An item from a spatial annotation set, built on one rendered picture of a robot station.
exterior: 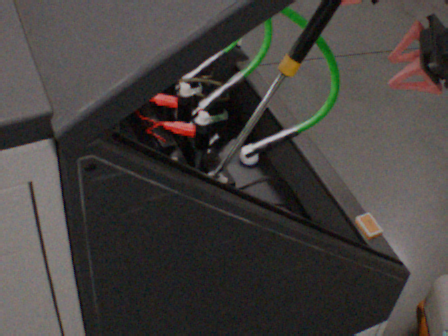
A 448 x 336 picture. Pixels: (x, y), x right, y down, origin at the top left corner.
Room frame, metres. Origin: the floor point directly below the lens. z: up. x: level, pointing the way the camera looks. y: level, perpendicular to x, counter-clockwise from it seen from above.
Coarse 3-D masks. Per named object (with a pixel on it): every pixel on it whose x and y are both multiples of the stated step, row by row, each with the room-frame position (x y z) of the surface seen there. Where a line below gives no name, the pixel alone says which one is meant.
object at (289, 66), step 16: (336, 0) 0.61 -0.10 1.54; (320, 16) 0.60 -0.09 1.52; (304, 32) 0.60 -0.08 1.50; (320, 32) 0.60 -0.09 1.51; (304, 48) 0.60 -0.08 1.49; (288, 64) 0.59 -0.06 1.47; (272, 96) 0.59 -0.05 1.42; (256, 112) 0.59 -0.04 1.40; (240, 144) 0.58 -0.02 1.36; (224, 160) 0.58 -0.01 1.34
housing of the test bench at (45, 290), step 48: (0, 0) 0.63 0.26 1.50; (0, 48) 0.54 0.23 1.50; (0, 96) 0.46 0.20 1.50; (0, 144) 0.43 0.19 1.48; (48, 144) 0.45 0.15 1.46; (0, 192) 0.42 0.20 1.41; (48, 192) 0.44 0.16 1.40; (0, 240) 0.42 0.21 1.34; (48, 240) 0.44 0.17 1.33; (0, 288) 0.41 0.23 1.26; (48, 288) 0.44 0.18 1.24
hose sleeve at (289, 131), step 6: (294, 126) 0.85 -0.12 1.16; (276, 132) 0.85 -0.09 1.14; (282, 132) 0.84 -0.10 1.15; (288, 132) 0.84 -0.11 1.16; (294, 132) 0.84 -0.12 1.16; (264, 138) 0.84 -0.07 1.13; (270, 138) 0.84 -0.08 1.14; (276, 138) 0.84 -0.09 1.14; (282, 138) 0.84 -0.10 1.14; (288, 138) 0.84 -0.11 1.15; (252, 144) 0.84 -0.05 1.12; (258, 144) 0.84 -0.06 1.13; (264, 144) 0.84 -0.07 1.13; (270, 144) 0.83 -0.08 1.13; (276, 144) 0.84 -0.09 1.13; (258, 150) 0.83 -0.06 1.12
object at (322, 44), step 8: (288, 8) 0.84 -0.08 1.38; (288, 16) 0.84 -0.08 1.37; (296, 16) 0.84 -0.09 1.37; (304, 24) 0.84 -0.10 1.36; (320, 40) 0.84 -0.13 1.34; (320, 48) 0.84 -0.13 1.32; (328, 48) 0.84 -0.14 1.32; (328, 56) 0.84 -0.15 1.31; (328, 64) 0.85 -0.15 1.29; (336, 64) 0.85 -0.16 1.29; (336, 72) 0.84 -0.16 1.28; (336, 80) 0.84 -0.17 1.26; (336, 88) 0.84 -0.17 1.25; (328, 96) 0.85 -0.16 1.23; (336, 96) 0.84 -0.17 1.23; (328, 104) 0.84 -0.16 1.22; (320, 112) 0.85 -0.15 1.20; (328, 112) 0.85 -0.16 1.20; (312, 120) 0.84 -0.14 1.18; (320, 120) 0.84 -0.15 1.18; (296, 128) 0.84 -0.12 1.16; (304, 128) 0.84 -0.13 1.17
